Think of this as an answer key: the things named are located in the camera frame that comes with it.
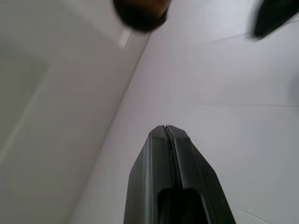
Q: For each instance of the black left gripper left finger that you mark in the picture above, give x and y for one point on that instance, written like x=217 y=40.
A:
x=142 y=177

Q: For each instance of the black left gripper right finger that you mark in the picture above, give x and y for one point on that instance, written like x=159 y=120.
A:
x=198 y=172

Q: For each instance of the person in black top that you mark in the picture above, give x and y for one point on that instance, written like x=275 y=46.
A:
x=140 y=18

